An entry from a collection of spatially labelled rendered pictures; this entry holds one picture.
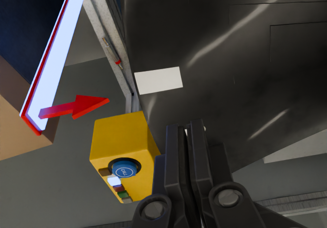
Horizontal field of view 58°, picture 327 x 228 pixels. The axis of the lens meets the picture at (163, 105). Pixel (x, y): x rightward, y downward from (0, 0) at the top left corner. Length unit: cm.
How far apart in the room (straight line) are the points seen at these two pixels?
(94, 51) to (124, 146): 122
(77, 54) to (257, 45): 153
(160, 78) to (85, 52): 148
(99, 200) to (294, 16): 93
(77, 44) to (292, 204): 125
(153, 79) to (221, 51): 5
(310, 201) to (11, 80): 80
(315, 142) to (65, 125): 96
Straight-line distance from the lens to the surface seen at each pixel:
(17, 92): 56
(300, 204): 95
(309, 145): 95
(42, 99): 26
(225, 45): 20
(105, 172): 51
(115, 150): 49
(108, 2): 57
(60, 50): 32
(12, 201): 124
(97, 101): 23
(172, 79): 21
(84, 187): 110
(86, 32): 161
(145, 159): 49
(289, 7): 20
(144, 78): 21
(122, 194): 57
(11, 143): 61
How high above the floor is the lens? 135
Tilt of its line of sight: 45 degrees down
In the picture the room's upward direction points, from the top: 176 degrees clockwise
